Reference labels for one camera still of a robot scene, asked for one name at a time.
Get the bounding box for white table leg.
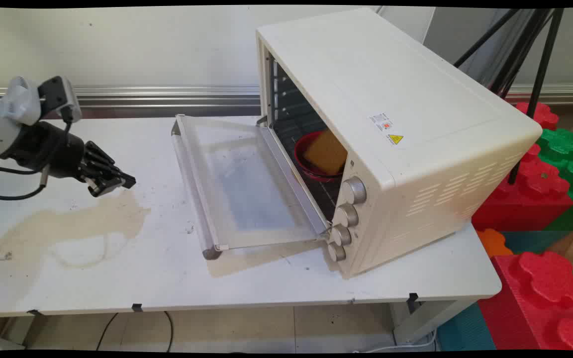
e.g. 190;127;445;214
391;298;477;347

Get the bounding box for white floor cable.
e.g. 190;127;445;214
365;329;437;353

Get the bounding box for aluminium wall rail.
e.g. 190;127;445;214
0;84;573;109

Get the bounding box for large red foam block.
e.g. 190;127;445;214
477;251;573;352

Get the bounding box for green foam block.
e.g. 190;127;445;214
535;128;573;232

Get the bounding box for small red foam block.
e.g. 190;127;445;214
512;101;560;131

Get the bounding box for teal foam mat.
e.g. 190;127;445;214
436;302;497;352

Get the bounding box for red bowl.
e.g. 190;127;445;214
293;131;345;182

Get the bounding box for white label sticker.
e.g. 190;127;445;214
369;113;393;132

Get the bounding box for black floor cable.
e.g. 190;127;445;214
164;311;175;353
96;312;119;352

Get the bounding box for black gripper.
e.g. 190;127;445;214
0;121;137;198

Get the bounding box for orange foam block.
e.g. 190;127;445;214
476;228;514;259

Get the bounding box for glass oven door with handle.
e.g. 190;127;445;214
171;114;332;261

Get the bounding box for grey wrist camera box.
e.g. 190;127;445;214
37;76;83;123

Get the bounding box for wire oven rack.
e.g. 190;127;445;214
273;122;343;220

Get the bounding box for black camera cable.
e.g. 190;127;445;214
0;106;74;201

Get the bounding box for cream toaster oven body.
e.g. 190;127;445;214
255;7;544;279

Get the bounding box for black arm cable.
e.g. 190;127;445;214
0;164;43;176

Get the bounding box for silver oven knob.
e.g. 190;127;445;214
341;177;368;205
330;224;353;247
327;242;347;263
335;203;360;229

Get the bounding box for black tripod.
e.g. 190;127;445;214
453;7;565;186

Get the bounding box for yellow sponge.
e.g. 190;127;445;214
302;130;349;176

